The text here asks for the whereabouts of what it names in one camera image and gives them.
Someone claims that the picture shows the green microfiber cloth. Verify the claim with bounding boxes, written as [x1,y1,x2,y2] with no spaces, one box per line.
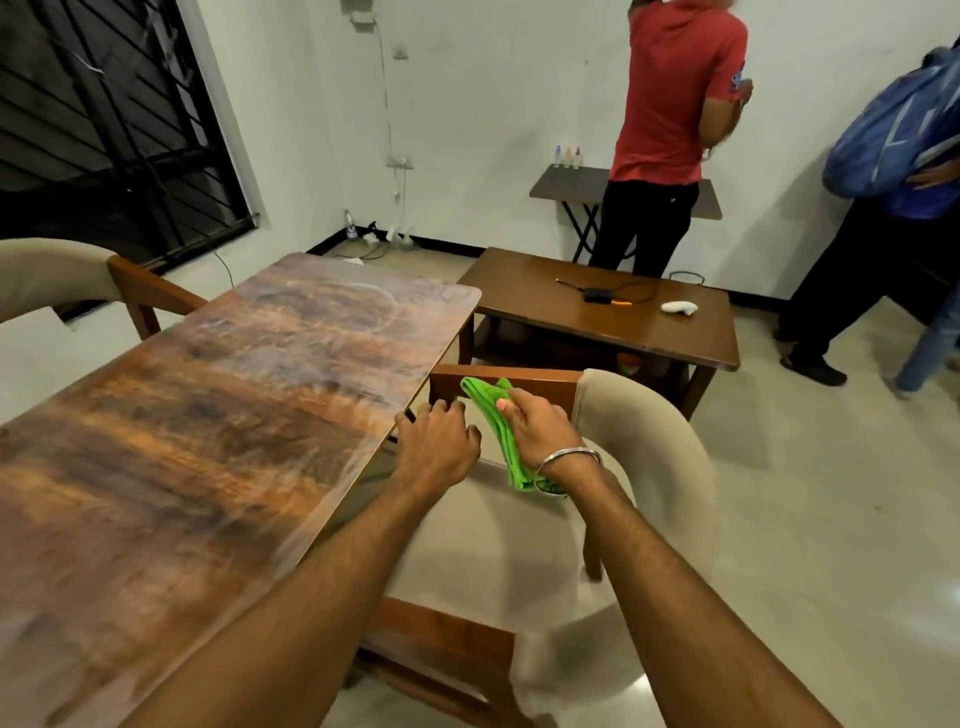
[459,377,569,498]

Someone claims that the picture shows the silver metal bracelet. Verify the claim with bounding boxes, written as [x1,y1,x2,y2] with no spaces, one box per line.
[532,447,605,498]

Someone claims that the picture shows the blue backpack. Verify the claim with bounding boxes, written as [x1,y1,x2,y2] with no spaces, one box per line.
[821,46,960,200]

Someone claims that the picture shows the thin black cable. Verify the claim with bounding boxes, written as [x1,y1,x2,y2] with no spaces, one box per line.
[555,278,655,307]

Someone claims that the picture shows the dark folding side table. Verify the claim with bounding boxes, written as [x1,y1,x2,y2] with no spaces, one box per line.
[528,165,723,264]

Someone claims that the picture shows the white plug adapters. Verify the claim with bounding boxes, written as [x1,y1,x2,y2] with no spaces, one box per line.
[363,224,418,253]

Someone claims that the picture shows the person's right forearm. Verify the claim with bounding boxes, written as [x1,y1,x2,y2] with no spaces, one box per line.
[536,451,845,728]

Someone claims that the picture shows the person's left hand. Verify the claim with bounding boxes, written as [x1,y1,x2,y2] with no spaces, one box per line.
[391,399,483,494]

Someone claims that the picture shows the person's right hand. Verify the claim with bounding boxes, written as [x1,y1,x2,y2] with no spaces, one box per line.
[495,386,597,475]

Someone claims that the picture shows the low brown wooden table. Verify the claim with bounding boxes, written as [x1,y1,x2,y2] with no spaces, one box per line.
[456,246,742,421]

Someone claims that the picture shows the beige upholstered wooden chair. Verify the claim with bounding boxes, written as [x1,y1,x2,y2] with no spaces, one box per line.
[0,238,210,342]
[341,365,721,728]

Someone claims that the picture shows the white hanging cable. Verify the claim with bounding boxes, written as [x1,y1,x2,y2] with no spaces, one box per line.
[369,15,412,245]

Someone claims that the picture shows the person's left forearm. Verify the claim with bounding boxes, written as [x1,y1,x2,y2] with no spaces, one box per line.
[120,477,459,728]

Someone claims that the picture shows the window with black grille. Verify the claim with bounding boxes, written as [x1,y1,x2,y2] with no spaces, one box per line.
[0,0,261,324]

